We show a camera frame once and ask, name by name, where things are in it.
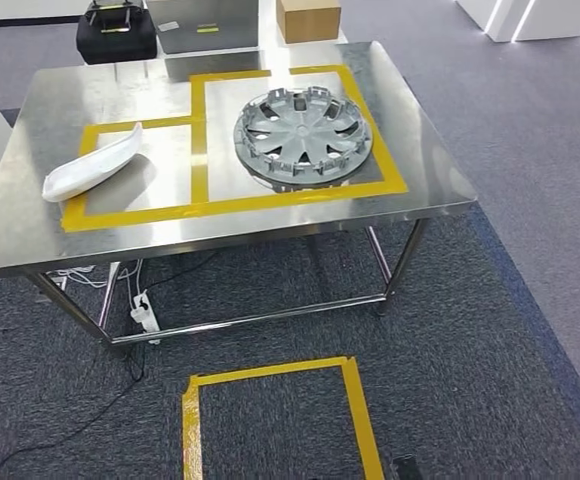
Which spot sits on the silver plastic wheel cover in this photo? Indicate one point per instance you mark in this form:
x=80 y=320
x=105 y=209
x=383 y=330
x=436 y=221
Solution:
x=302 y=136

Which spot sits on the yellow tape on workbench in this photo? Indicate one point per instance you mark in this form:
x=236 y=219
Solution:
x=200 y=166

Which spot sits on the stainless steel workbench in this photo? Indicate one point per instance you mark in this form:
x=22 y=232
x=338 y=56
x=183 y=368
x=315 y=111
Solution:
x=120 y=86

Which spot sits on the white curved plastic part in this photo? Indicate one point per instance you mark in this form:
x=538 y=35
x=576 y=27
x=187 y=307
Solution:
x=90 y=166

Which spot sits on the yellow floor tape square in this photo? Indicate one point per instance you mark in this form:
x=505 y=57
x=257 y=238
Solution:
x=270 y=371

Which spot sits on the white power strip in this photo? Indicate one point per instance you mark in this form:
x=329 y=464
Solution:
x=145 y=314

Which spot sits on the brown cardboard box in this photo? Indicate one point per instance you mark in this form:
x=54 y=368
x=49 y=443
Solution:
x=307 y=20

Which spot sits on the dark grey panel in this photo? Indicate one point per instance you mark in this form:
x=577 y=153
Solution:
x=190 y=36

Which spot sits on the black bag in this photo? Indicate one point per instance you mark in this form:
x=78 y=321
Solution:
x=115 y=43

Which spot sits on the white platform with light strips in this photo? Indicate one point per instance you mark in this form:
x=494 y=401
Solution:
x=545 y=16

